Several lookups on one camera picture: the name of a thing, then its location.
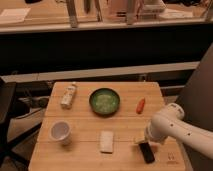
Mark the orange carrot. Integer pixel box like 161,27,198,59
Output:
136,98,145,114

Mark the grey power strip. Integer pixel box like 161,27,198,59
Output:
21,97,49,108

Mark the yellow eraser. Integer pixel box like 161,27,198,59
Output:
134,137,145,145

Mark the green bowl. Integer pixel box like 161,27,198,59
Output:
89,88,120,116

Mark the white plastic bottle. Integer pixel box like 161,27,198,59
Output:
60,82,77,109

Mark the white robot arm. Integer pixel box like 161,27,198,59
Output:
144,103,213,159

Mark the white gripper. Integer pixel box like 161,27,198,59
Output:
139,127,157,164

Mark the wooden table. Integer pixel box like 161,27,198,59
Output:
29,82,186,171

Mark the white folded cloth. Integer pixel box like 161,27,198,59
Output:
100,131,114,153

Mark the black chair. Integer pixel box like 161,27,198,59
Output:
0,77,41,167

